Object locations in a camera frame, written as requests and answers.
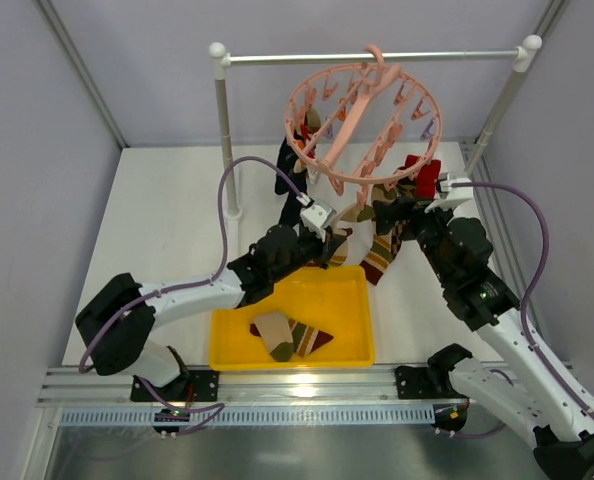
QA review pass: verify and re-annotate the beige striped sock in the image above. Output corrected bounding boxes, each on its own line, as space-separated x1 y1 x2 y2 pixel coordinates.
249 311 334 362
359 220 406 286
327 203 375 267

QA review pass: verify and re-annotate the navy blue sock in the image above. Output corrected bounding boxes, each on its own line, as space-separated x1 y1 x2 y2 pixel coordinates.
274 139 308 227

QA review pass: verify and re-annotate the pink round clip hanger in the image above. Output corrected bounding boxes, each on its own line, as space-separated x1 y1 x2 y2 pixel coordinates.
284 44 442 206

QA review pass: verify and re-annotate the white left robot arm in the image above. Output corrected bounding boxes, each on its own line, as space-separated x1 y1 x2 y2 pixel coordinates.
75 225 350 390

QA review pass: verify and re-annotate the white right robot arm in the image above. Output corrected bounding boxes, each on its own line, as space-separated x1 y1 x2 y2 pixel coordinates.
373 197 594 479

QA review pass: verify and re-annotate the red sock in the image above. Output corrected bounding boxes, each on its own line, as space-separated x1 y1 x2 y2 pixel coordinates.
405 159 441 200

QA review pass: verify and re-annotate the yellow plastic tray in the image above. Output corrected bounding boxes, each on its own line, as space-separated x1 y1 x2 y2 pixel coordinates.
209 266 375 371

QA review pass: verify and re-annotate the orange brown argyle sock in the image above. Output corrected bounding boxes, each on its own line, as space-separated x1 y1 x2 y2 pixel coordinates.
300 107 321 144

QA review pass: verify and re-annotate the white metal drying rack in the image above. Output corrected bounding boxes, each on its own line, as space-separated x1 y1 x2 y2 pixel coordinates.
208 34 543 266

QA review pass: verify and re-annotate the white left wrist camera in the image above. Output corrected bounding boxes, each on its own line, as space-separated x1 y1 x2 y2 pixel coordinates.
297 193 337 242

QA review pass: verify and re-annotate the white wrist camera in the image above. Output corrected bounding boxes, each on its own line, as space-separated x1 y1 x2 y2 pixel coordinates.
297 193 337 242
424 171 474 213

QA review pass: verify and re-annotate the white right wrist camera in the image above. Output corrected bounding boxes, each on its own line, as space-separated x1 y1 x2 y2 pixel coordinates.
424 171 474 213

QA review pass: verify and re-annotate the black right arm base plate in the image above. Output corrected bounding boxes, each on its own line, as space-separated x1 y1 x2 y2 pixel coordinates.
394 365 443 400

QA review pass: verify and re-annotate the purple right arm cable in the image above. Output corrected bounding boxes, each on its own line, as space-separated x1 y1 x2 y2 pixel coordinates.
451 181 594 431

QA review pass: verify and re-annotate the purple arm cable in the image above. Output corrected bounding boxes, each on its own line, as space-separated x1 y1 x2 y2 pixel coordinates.
78 156 313 375
451 181 594 431

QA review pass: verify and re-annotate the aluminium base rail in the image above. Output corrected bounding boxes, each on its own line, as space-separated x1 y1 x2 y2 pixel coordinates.
37 364 398 407

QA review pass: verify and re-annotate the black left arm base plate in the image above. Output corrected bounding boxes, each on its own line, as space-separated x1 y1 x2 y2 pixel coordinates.
130 370 220 403

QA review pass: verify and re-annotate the white slotted cable duct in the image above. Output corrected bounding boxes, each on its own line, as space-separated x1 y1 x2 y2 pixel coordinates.
59 404 435 427

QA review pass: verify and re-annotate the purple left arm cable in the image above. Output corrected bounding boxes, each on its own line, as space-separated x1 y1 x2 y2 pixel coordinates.
78 156 313 375

